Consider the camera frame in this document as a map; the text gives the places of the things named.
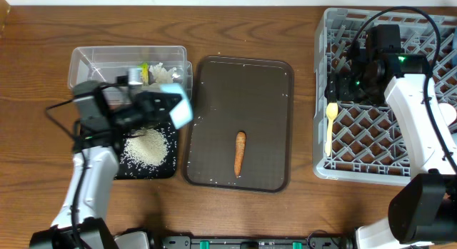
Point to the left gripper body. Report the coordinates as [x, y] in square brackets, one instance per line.
[131, 119]

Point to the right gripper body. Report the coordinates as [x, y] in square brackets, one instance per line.
[356, 90]

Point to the light blue bowl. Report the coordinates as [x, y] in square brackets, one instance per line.
[182, 113]

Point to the white tissue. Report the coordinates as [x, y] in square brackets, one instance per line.
[157, 75]

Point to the pale yellow plastic spoon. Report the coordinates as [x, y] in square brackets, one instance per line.
[331, 114]

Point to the pile of white rice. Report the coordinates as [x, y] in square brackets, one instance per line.
[148, 148]

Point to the yellow green snack wrapper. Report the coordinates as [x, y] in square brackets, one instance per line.
[144, 73]

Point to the orange carrot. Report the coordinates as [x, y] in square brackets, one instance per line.
[240, 146]

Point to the pink plastic cup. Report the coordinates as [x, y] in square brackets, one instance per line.
[449, 115]

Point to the dark blue plate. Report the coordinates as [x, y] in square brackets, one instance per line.
[454, 47]

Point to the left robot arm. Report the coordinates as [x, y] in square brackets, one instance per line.
[98, 137]

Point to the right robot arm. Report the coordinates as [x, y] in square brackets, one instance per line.
[424, 212]

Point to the black waste bin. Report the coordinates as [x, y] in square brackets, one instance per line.
[131, 171]

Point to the grey dishwasher rack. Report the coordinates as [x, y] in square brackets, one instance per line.
[367, 146]

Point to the clear plastic waste bin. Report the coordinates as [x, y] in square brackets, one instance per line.
[104, 63]

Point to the dark brown serving tray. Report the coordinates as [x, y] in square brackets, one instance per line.
[232, 95]

